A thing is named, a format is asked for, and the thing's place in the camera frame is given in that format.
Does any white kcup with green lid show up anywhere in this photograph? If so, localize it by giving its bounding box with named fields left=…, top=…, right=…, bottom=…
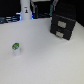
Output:
left=12, top=43, right=20, bottom=55

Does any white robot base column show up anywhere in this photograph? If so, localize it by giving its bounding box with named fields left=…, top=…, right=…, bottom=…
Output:
left=20, top=0, right=32, bottom=20

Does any black kcup holder drawer box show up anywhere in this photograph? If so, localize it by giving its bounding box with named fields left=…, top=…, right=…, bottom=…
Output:
left=49, top=1, right=79, bottom=41

